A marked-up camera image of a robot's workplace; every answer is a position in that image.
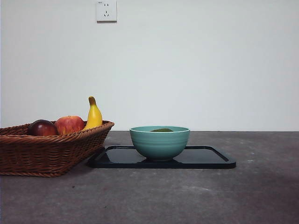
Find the dark rectangular tray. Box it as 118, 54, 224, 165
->
86, 145, 237, 169

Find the teal ceramic bowl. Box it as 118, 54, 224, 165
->
129, 126, 191, 162

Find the brown wicker basket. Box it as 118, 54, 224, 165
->
0, 120, 115, 177

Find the red apple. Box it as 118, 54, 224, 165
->
54, 115, 85, 135

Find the dark red plum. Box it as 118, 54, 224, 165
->
28, 119, 59, 136

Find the yellow banana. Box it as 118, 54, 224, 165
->
82, 96, 104, 131

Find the green avocado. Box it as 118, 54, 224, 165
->
150, 127, 174, 133

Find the white wall socket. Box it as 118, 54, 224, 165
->
96, 0, 118, 23

